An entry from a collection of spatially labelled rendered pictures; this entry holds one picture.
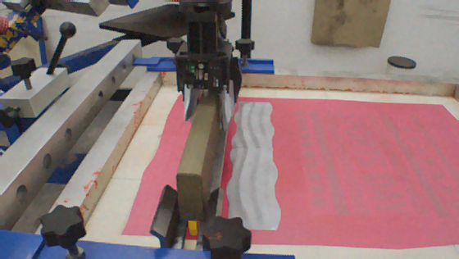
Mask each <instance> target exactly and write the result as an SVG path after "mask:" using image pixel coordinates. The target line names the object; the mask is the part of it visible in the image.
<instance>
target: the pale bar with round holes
mask: <svg viewBox="0 0 459 259"><path fill-rule="evenodd" d="M138 57H143V53H142V47H141V41H140V40H139V39H130V40H122V41H121V42H120V43H119V44H118V45H116V46H115V47H114V48H113V49H112V50H111V51H110V52H109V53H108V54H107V55H106V56H105V57H104V58H102V59H101V60H100V61H99V62H98V63H97V64H96V65H95V66H94V67H93V68H92V69H91V70H90V71H88V72H87V73H86V74H85V75H84V76H83V77H81V78H80V79H79V80H78V81H77V82H76V83H75V84H74V85H73V86H72V87H71V88H70V89H68V90H67V91H66V92H65V93H64V94H63V95H62V96H61V97H60V98H59V99H58V100H57V102H56V103H54V104H53V105H52V106H51V107H50V109H48V110H47V111H46V112H45V113H44V114H43V115H42V116H41V117H40V118H39V119H38V120H37V121H35V122H34V124H33V125H32V126H31V127H30V128H28V129H27V130H26V131H25V132H24V133H23V134H22V135H21V136H20V137H19V138H18V139H17V140H16V141H15V142H14V143H13V145H12V146H10V147H9V148H8V150H7V151H6V152H4V154H2V155H1V157H0V229H2V230H9V231H11V230H12V228H13V227H14V226H15V224H16V222H17V221H18V220H19V219H20V217H21V216H22V214H23V213H24V212H25V210H26V208H27V207H28V206H29V205H30V203H31V202H32V201H33V199H34V198H35V197H36V195H37V194H38V192H39V190H40V189H42V188H43V186H44V185H45V184H46V182H47V181H48V178H49V177H50V176H51V175H52V173H53V171H54V170H55V169H56V168H57V167H58V166H59V164H60V162H61V161H62V160H63V159H64V158H65V157H66V155H67V154H68V153H69V151H70V150H71V149H72V147H73V146H74V145H75V144H76V142H77V141H78V140H79V139H80V136H81V135H82V134H83V132H84V131H85V130H86V129H87V127H88V126H89V125H90V123H91V122H92V121H93V120H94V118H95V117H96V116H97V115H98V113H99V112H100V111H101V109H102V108H103V107H104V106H105V104H106V103H107V102H108V100H109V99H110V98H111V96H112V94H113V93H114V92H115V91H116V90H117V89H118V88H119V87H120V85H121V84H122V83H123V81H124V80H125V79H126V78H127V76H128V75H129V74H130V73H132V71H133V70H134V68H135V67H136V66H133V62H134V61H135V60H136V59H137V58H138Z"/></svg>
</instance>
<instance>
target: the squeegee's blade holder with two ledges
mask: <svg viewBox="0 0 459 259"><path fill-rule="evenodd" d="M228 129H229V127H228V128H227V129H226V130H225V132H223V130H222V126H221V122H220V130H219V135H218V140H217V145H216V155H215V160H214V165H213V169H212V175H211V183H210V188H209V194H208V199H207V204H208V203H209V198H210V193H211V192H213V191H214V190H215V189H217V188H219V187H220V181H221V175H222V167H223V161H224V155H225V143H227V136H228Z"/></svg>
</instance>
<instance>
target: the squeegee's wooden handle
mask: <svg viewBox="0 0 459 259"><path fill-rule="evenodd" d="M220 104H221V101H220V98H219V97H218V95H217V94H210V93H209V89H203V90H202V93H201V96H200V99H199V102H198V106H197V109H196V111H195V116H194V118H193V123H192V125H191V129H190V132H189V134H188V137H187V139H186V143H185V145H184V150H183V153H182V157H181V159H180V163H179V166H178V170H177V172H176V176H175V181H176V188H177V197H178V200H179V205H180V219H181V220H191V221H205V219H206V214H207V205H208V204H207V199H208V194H209V188H210V183H211V175H212V169H213V165H214V160H215V155H216V145H217V140H218V135H219V130H220V121H221V116H222V112H221V110H220Z"/></svg>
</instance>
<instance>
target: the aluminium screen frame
mask: <svg viewBox="0 0 459 259"><path fill-rule="evenodd" d="M163 84H164V85H177V81H176V72H175V71H153V70H146V72H145V73H144V74H143V75H142V77H141V78H140V80H139V81H138V83H137V84H136V85H135V86H134V88H133V89H132V91H131V92H130V94H129V95H128V97H127V98H126V99H125V100H124V102H123V104H122V105H121V107H120V108H119V110H118V111H117V112H116V114H115V115H114V116H113V117H112V119H111V120H110V122H109V123H108V125H107V126H106V128H105V129H104V130H103V132H102V134H101V135H100V136H99V138H98V141H97V142H96V143H95V144H94V145H93V147H92V148H91V150H90V151H89V153H88V154H87V156H86V157H85V158H84V160H83V162H82V163H81V165H80V166H79V168H78V169H77V171H76V172H75V173H74V176H73V177H72V178H71V180H70V181H69V183H68V184H67V185H66V187H65V188H64V189H63V191H62V192H61V194H60V197H59V198H58V199H57V200H56V202H55V204H54V206H52V208H51V209H50V212H51V211H52V210H53V209H54V208H55V207H57V205H64V206H65V207H73V206H76V207H79V208H80V210H81V213H82V216H83V218H84V226H85V227H86V225H87V223H88V222H89V219H90V217H91V215H92V214H93V210H94V209H95V207H96V206H97V204H98V202H99V201H100V199H101V198H100V197H101V196H102V194H103V192H104V191H105V189H106V187H107V185H108V184H109V182H110V180H111V178H112V175H113V173H114V171H115V170H116V168H117V165H118V164H119V162H120V159H121V158H122V157H123V155H124V153H125V151H126V149H127V147H128V146H129V145H130V142H131V140H132V138H133V137H134V135H135V133H136V131H137V129H138V127H139V125H140V124H141V122H142V120H143V118H144V117H145V115H146V113H147V112H148V109H149V107H150V105H151V104H152V101H153V99H154V98H155V97H156V95H157V93H158V92H159V91H160V89H161V86H162V85H163ZM241 87H253V88H283V89H312V90H341V91H352V92H368V93H398V94H420V95H439V96H447V97H454V98H455V99H456V100H457V101H458V102H459V78H445V77H443V76H419V75H392V74H385V73H361V72H355V71H323V70H290V69H275V73H274V74H250V73H242V83H241ZM50 212H49V213H50Z"/></svg>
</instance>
